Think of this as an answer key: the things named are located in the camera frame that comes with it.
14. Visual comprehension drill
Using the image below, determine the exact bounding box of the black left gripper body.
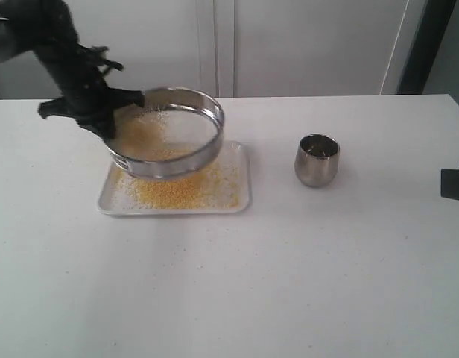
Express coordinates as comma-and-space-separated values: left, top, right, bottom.
37, 74, 145, 124

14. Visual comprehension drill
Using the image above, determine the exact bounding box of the round steel mesh sieve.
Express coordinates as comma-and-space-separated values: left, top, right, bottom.
105, 87, 225, 180

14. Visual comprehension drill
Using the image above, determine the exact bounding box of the yellow fine grain pile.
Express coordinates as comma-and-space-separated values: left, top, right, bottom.
98, 115, 250, 216

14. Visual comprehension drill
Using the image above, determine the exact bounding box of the stainless steel cup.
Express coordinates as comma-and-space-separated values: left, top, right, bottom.
294, 134, 341, 188

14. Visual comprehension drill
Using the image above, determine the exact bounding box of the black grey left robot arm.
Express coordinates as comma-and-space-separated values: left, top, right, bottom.
0, 1, 145, 139

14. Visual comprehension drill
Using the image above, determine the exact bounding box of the white rectangular plastic tray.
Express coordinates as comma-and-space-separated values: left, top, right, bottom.
97, 141, 251, 216

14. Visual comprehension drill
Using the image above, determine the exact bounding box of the white cabinet with doors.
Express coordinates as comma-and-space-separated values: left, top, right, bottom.
0, 0, 428, 101

